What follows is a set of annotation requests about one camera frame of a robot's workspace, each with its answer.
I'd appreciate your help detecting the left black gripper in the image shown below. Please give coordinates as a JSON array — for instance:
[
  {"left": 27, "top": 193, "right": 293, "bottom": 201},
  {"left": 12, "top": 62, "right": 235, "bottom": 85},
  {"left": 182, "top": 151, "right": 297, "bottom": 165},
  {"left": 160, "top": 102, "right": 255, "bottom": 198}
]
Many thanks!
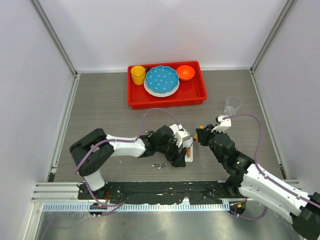
[{"left": 156, "top": 134, "right": 187, "bottom": 167}]

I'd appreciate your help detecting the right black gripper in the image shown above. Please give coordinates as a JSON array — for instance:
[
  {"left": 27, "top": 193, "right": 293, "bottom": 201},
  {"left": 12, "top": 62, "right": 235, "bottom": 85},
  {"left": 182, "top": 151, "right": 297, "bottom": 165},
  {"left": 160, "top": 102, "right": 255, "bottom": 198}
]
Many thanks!
[{"left": 196, "top": 124, "right": 224, "bottom": 163}]

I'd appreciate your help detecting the yellow handle screwdriver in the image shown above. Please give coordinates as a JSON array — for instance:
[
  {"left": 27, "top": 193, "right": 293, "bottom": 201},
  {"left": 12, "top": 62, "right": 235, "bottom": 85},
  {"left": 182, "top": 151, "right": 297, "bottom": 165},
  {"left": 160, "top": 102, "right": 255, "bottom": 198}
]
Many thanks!
[{"left": 193, "top": 125, "right": 204, "bottom": 141}]

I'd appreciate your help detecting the white remote orange battery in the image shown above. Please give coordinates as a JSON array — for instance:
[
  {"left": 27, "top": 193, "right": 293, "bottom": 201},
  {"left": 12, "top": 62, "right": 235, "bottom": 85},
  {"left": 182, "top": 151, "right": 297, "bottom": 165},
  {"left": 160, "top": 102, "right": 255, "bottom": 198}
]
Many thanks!
[{"left": 182, "top": 137, "right": 194, "bottom": 163}]

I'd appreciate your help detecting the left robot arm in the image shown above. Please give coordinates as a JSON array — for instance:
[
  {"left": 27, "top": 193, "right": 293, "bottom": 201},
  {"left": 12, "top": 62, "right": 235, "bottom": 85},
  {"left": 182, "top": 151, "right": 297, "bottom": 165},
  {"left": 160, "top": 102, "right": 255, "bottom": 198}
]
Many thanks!
[{"left": 69, "top": 124, "right": 193, "bottom": 200}]

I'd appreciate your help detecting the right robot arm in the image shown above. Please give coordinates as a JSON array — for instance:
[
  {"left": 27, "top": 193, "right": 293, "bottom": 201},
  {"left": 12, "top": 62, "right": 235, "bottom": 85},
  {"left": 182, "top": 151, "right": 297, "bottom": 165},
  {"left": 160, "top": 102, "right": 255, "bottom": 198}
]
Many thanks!
[{"left": 195, "top": 124, "right": 320, "bottom": 240}]

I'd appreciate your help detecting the red plastic tray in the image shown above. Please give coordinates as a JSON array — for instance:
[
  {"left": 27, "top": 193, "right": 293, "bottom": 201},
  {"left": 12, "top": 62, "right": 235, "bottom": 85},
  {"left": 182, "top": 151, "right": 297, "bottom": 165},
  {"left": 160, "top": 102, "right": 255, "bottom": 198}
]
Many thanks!
[{"left": 127, "top": 60, "right": 208, "bottom": 110}]

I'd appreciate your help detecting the clear plastic cup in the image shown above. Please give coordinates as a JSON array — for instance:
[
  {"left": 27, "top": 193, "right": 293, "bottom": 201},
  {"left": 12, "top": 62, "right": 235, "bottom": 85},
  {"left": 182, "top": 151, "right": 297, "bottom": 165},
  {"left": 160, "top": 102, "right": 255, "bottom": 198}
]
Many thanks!
[{"left": 223, "top": 96, "right": 243, "bottom": 116}]

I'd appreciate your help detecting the white plate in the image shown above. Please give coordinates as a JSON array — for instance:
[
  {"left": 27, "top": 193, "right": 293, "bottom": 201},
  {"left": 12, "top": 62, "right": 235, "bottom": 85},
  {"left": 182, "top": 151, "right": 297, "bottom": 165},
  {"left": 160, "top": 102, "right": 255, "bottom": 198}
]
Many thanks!
[{"left": 143, "top": 82, "right": 180, "bottom": 98}]

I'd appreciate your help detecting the orange bowl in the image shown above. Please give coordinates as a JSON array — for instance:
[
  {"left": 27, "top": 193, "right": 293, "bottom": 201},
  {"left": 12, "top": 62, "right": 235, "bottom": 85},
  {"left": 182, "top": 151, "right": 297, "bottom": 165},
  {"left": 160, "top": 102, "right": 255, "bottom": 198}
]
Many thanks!
[{"left": 176, "top": 65, "right": 196, "bottom": 82}]

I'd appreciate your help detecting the blue dotted plate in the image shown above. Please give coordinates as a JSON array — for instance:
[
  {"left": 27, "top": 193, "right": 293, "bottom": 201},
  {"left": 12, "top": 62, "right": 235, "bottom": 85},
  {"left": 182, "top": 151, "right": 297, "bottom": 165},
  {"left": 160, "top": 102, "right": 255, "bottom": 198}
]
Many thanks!
[{"left": 144, "top": 65, "right": 180, "bottom": 94}]

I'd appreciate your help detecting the yellow cup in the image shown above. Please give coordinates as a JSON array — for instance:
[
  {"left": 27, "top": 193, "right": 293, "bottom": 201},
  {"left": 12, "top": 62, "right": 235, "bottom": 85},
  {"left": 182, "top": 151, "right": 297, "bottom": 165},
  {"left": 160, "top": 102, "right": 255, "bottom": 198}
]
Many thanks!
[{"left": 130, "top": 65, "right": 146, "bottom": 86}]

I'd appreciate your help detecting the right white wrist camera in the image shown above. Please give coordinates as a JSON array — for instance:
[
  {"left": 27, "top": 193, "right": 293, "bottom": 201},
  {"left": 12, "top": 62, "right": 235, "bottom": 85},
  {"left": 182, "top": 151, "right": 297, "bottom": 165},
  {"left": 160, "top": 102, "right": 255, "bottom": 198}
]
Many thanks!
[{"left": 211, "top": 115, "right": 232, "bottom": 133}]

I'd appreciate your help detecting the white slotted cable duct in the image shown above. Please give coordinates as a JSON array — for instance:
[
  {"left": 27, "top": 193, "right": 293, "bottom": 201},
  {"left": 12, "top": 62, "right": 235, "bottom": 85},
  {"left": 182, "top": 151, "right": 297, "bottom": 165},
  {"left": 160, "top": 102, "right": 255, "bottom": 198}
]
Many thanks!
[{"left": 42, "top": 201, "right": 230, "bottom": 213}]

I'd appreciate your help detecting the aluminium frame rail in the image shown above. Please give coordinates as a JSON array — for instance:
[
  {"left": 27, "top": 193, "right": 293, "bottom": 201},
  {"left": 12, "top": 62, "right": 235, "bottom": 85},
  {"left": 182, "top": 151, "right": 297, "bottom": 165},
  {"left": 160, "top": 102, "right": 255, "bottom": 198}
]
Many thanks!
[{"left": 31, "top": 182, "right": 79, "bottom": 203}]

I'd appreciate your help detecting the right aluminium frame post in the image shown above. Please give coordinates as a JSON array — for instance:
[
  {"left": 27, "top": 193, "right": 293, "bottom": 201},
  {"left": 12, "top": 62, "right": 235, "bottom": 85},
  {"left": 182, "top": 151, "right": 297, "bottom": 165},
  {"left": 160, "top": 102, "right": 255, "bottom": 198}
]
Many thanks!
[{"left": 250, "top": 0, "right": 297, "bottom": 74}]

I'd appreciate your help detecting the aluminium frame post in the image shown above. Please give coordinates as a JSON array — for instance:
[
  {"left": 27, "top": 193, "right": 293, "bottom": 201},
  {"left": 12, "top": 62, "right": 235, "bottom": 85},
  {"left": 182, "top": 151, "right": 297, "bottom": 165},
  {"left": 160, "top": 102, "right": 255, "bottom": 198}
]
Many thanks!
[
  {"left": 29, "top": 0, "right": 78, "bottom": 77},
  {"left": 250, "top": 0, "right": 297, "bottom": 74}
]

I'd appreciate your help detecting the left aluminium frame post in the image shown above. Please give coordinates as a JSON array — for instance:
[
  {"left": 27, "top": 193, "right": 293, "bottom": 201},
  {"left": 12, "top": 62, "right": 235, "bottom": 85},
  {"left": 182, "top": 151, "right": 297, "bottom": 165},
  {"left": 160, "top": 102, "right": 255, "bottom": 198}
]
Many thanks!
[{"left": 29, "top": 0, "right": 78, "bottom": 77}]

